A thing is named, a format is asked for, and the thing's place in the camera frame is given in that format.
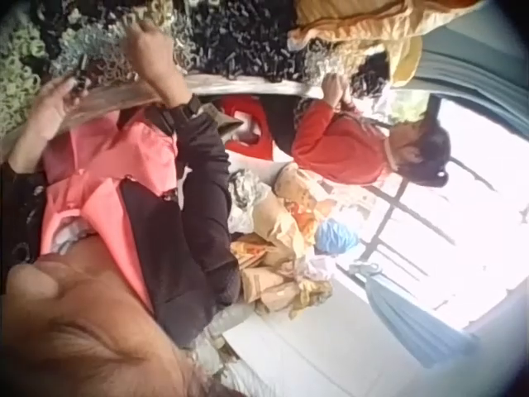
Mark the person's right hand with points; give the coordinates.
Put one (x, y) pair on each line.
(151, 54)

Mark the person's left hand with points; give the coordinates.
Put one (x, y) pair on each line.
(43, 120)

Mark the person's left fingers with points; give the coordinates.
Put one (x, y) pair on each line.
(62, 90)

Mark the person's right fingers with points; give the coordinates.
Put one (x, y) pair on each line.
(138, 32)

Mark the black metal part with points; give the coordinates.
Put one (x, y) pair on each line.
(81, 76)

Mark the pile of silver metal parts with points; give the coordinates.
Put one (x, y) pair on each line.
(99, 54)

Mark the pile of green rings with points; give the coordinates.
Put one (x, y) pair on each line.
(18, 78)

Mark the wooden board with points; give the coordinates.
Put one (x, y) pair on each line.
(111, 99)

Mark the black wrist band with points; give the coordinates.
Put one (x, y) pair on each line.
(186, 108)

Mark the pile of black metal parts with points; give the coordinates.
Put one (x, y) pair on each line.
(244, 37)

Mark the red plastic stool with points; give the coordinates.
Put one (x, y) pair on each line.
(248, 124)

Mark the heap of silver metal pieces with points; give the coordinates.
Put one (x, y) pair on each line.
(330, 66)

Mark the yellow striped sack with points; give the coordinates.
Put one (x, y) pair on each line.
(363, 29)

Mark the heap of paper bags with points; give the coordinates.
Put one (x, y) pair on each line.
(277, 231)

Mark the window grille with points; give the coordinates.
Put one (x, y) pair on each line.
(413, 223)

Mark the tied blue curtain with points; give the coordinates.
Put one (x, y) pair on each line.
(413, 318)

